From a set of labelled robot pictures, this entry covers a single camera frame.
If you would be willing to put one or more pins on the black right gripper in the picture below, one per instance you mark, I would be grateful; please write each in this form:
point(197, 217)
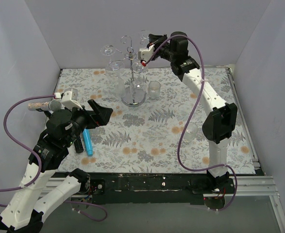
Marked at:
point(155, 46)

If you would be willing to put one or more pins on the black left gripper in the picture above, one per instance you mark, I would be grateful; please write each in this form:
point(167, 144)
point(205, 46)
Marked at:
point(91, 119)

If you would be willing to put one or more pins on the clear wine glass back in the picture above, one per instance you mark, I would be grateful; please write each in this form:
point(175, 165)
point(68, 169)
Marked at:
point(144, 39)

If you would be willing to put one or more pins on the ribbed stemmed wine glass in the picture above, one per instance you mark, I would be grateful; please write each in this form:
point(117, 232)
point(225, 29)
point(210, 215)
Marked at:
point(119, 82)

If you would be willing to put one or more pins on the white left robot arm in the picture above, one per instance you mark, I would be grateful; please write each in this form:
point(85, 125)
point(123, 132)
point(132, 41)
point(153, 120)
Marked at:
point(26, 212)

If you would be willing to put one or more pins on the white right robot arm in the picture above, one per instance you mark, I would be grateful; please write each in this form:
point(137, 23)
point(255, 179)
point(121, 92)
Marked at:
point(220, 115)

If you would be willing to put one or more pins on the chrome wine glass rack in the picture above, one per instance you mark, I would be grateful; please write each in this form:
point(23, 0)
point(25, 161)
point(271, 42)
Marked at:
point(128, 58)

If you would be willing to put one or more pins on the ribbed short glass near rack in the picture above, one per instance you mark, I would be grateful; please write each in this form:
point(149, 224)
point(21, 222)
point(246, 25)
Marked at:
point(154, 89)

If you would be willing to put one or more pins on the blue microphone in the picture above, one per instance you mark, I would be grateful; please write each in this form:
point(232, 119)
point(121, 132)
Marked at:
point(87, 142)

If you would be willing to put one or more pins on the black microphone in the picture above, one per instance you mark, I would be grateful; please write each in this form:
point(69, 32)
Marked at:
point(78, 145)

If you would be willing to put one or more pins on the glitter silver microphone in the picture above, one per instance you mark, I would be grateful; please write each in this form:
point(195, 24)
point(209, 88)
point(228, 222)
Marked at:
point(52, 105)

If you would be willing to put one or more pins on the floral table cloth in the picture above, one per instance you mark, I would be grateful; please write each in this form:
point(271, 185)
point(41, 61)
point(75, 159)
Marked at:
point(144, 139)

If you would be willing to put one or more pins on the short glass front right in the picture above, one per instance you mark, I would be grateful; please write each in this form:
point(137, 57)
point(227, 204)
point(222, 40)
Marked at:
point(191, 131)

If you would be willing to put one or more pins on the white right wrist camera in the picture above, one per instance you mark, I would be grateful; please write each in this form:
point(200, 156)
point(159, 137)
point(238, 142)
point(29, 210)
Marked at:
point(145, 55)

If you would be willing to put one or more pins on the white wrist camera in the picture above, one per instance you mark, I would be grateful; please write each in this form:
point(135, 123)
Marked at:
point(69, 98)
point(145, 55)

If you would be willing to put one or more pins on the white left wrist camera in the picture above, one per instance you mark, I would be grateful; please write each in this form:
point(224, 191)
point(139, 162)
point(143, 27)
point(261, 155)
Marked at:
point(69, 98)

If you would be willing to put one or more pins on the black base frame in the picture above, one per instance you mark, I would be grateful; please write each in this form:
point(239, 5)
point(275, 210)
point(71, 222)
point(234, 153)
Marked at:
point(121, 188)

